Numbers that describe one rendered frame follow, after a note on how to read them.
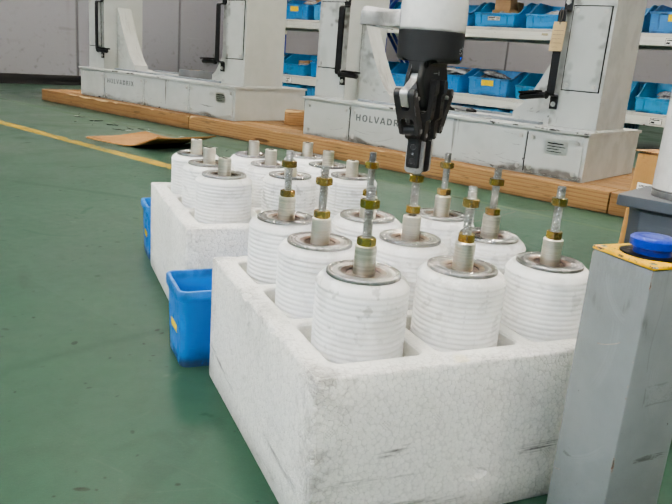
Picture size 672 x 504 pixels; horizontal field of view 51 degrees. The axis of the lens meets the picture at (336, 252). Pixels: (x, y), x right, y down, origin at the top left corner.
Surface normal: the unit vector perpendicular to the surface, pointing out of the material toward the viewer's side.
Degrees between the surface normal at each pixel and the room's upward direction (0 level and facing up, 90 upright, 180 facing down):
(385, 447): 90
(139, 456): 0
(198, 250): 90
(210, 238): 90
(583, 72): 90
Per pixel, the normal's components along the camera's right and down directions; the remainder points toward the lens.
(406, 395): 0.40, 0.28
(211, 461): 0.07, -0.96
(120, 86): -0.65, 0.15
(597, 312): -0.92, 0.04
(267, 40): 0.75, 0.23
